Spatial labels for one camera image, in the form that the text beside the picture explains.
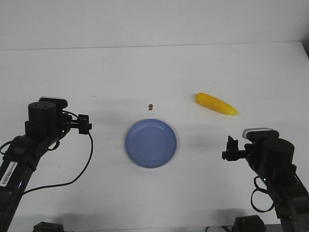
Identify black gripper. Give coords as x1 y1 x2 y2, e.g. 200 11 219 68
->
222 135 250 161
61 112 92 134

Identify yellow corn cob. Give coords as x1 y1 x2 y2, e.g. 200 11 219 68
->
195 93 239 116

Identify blue round plate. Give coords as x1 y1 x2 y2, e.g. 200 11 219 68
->
125 119 177 169

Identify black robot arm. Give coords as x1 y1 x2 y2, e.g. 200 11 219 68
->
222 136 309 220
0 97 92 232

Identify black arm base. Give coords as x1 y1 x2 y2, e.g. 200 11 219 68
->
232 215 267 232
33 222 64 232

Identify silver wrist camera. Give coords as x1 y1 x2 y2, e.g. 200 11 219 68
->
242 128 279 142
39 97 68 109

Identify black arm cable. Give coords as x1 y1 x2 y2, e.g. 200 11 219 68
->
23 110 94 195
250 177 276 213

